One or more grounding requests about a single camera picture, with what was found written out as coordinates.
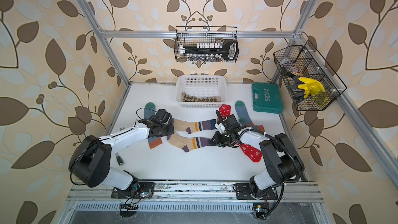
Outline green plastic tool case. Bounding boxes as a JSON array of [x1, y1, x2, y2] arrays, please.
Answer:
[[251, 83, 284, 114]]

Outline red bear sock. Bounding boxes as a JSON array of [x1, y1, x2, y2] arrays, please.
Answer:
[[239, 144, 262, 163], [219, 104, 231, 119]]

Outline blue orange striped sock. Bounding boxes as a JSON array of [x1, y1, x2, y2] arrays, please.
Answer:
[[144, 102, 163, 149]]

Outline black wire basket wall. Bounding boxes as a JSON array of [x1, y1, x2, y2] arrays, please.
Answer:
[[174, 26, 239, 63], [273, 41, 347, 111]]

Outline yellow rubber glove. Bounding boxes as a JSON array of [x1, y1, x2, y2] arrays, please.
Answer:
[[297, 77, 325, 99]]

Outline argyle brown sock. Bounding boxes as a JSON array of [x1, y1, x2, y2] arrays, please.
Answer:
[[181, 92, 199, 102], [197, 96, 221, 103]]

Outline black pliers in basket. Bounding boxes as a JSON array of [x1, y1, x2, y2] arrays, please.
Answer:
[[282, 66, 305, 101]]

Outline beige purple striped sock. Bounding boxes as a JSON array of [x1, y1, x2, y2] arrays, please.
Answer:
[[166, 133, 210, 152], [173, 119, 217, 134]]

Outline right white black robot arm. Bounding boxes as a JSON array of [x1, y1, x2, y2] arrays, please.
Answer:
[[209, 111, 304, 199]]

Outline ratchet wrench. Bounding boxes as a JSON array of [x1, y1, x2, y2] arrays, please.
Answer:
[[115, 153, 124, 166]]

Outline blue green toe sock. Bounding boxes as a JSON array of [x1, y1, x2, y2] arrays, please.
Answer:
[[235, 101, 264, 132]]

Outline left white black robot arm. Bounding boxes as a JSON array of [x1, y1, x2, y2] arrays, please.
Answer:
[[68, 109, 174, 191]]

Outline black wire basket back wall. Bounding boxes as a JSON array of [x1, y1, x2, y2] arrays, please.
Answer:
[[174, 26, 239, 63]]

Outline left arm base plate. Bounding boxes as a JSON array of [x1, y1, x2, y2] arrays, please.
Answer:
[[111, 181, 155, 199]]

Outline socket set holder black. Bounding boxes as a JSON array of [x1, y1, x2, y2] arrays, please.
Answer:
[[177, 40, 239, 62]]

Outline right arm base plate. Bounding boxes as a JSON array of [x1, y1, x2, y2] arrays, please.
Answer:
[[233, 183, 278, 201]]

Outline black wire basket right wall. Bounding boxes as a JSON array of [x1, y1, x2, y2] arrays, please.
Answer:
[[273, 41, 347, 111]]

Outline white plastic basket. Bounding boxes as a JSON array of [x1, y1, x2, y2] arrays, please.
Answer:
[[175, 75, 227, 108]]

